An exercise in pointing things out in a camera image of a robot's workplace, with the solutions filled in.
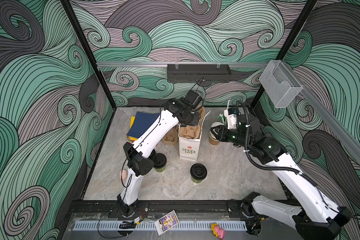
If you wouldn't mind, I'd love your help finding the brown pulp cup carrier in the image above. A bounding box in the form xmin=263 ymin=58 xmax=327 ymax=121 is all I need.
xmin=179 ymin=107 xmax=206 ymax=139

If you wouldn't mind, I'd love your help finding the white paper takeout bag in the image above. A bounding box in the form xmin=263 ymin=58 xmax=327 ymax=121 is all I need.
xmin=179 ymin=112 xmax=210 ymax=162

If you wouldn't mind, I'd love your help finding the black plastic cup lid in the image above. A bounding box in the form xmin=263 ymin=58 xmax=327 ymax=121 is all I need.
xmin=152 ymin=153 xmax=167 ymax=169

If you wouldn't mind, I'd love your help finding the green paper coffee cup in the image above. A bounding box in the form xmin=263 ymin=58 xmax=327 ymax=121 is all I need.
xmin=154 ymin=166 xmax=166 ymax=173

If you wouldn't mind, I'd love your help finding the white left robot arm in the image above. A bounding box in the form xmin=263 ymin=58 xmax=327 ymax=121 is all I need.
xmin=117 ymin=98 xmax=202 ymax=217

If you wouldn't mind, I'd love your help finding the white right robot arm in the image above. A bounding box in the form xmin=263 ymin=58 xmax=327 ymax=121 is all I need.
xmin=211 ymin=123 xmax=353 ymax=240

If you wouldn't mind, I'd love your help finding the stack of green paper cups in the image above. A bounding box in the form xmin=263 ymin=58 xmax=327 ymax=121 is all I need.
xmin=209 ymin=122 xmax=224 ymax=146

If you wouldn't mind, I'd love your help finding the wrapped straws bundle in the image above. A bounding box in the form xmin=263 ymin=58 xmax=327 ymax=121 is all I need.
xmin=219 ymin=99 xmax=240 ymax=130

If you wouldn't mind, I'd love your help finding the brown cup sleeve pile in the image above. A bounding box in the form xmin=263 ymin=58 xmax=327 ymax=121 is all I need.
xmin=162 ymin=125 xmax=179 ymax=145

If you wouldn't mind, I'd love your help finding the navy blue napkin stack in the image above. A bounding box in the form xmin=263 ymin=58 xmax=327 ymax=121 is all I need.
xmin=134 ymin=112 xmax=160 ymax=138

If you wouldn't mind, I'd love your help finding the pink oval soap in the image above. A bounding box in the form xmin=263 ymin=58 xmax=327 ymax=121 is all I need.
xmin=120 ymin=169 xmax=128 ymax=183

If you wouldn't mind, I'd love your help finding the pink yellow toy figure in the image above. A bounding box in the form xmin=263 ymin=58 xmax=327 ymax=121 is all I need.
xmin=211 ymin=223 xmax=226 ymax=240

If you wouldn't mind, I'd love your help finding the colourful picture card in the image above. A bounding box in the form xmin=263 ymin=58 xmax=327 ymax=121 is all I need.
xmin=155 ymin=210 xmax=180 ymax=236

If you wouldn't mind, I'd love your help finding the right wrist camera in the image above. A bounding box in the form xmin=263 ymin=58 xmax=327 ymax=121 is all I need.
xmin=224 ymin=108 xmax=237 ymax=130

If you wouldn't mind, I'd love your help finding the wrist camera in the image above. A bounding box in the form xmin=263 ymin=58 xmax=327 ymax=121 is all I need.
xmin=185 ymin=90 xmax=202 ymax=110
xmin=224 ymin=108 xmax=237 ymax=130

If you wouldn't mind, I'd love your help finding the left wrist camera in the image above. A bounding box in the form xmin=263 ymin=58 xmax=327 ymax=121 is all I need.
xmin=185 ymin=90 xmax=202 ymax=110

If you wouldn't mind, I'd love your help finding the black wall shelf tray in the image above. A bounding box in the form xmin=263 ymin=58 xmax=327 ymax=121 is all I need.
xmin=167 ymin=65 xmax=232 ymax=83

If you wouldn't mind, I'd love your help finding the aluminium wall rail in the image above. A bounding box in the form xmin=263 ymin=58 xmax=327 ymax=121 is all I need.
xmin=96 ymin=61 xmax=268 ymax=69

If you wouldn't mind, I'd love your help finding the clear acrylic wall holder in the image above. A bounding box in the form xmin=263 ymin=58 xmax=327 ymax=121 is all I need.
xmin=259 ymin=60 xmax=303 ymax=109

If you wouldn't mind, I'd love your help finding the white slotted cable duct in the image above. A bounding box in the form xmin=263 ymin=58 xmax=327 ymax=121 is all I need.
xmin=73 ymin=220 xmax=248 ymax=232

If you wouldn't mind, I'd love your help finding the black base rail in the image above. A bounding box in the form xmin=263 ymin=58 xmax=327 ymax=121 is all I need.
xmin=68 ymin=199 xmax=259 ymax=220

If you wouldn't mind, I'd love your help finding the black corner frame post right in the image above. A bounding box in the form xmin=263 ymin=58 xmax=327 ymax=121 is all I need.
xmin=249 ymin=0 xmax=318 ymax=109

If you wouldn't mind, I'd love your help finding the black corner frame post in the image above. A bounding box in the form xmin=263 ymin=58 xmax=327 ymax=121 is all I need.
xmin=60 ymin=0 xmax=117 ymax=111
xmin=249 ymin=0 xmax=318 ymax=109

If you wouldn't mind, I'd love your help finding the black corner frame post left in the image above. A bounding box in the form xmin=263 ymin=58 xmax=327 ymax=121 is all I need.
xmin=60 ymin=0 xmax=117 ymax=111

